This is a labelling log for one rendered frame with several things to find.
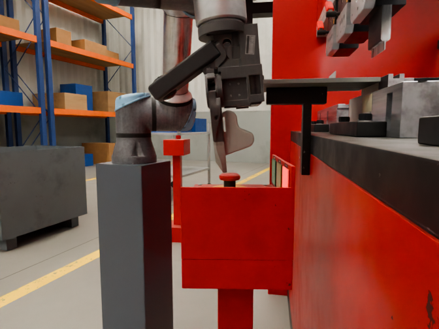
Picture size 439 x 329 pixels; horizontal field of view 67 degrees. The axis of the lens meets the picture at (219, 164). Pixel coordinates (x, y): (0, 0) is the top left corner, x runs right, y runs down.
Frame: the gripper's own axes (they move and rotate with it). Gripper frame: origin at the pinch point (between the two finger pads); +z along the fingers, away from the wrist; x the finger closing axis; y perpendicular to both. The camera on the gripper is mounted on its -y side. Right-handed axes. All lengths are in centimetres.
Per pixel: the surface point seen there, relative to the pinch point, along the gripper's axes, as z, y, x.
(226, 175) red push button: 3.0, 0.8, 8.3
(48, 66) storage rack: -148, -317, 564
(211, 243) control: 10.7, -2.0, -4.7
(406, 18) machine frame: -49, 88, 110
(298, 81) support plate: -14.2, 18.3, 24.7
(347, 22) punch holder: -32, 38, 46
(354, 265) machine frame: 11.2, 14.6, -14.1
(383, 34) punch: -23, 38, 26
